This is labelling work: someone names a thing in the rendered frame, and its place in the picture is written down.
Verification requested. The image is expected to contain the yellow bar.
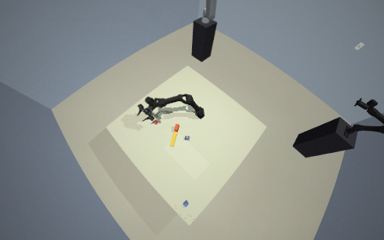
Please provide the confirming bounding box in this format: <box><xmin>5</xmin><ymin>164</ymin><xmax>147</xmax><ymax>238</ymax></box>
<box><xmin>170</xmin><ymin>124</ymin><xmax>179</xmax><ymax>147</ymax></box>

